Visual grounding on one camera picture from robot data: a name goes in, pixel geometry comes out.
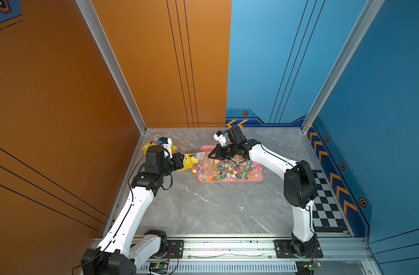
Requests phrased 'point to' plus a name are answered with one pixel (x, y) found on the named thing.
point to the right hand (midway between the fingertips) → (210, 155)
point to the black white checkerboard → (328, 215)
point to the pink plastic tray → (221, 170)
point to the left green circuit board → (158, 267)
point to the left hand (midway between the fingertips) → (184, 152)
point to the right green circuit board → (306, 267)
